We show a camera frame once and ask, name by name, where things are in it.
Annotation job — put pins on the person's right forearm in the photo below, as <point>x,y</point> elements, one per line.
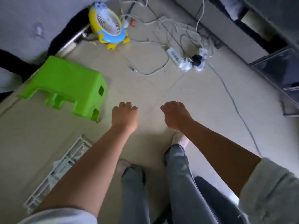
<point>224,156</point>

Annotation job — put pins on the grey textured furniture cover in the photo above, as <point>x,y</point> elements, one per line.
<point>28,16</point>

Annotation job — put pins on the person's right pale shoe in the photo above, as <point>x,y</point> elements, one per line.
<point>180,140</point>

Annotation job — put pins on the person's left hand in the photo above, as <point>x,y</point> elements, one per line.
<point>125,118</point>

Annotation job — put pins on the person's left forearm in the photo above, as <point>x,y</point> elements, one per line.
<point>88,175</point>

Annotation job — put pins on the yellow plastic basket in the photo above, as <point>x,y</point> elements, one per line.
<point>108,23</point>

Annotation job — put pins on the person's right hand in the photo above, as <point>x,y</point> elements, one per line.
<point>176,115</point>

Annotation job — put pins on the person's white shirt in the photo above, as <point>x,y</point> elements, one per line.
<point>271,193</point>

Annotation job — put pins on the white power strip with plugs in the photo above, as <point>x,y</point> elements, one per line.
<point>196,60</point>

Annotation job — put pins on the white metal frame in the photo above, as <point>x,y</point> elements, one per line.
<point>65,161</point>

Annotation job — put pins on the green plastic stool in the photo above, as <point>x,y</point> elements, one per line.
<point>65,81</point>

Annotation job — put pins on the long white power strip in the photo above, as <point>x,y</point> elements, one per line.
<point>174,55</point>

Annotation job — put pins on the grey marble TV cabinet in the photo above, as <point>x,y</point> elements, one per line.
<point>280,67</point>

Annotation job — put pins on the person's pale shoe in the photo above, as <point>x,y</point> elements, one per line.
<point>123,166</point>
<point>180,140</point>

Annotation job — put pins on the person's left pale shoe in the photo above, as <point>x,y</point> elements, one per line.
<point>123,166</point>

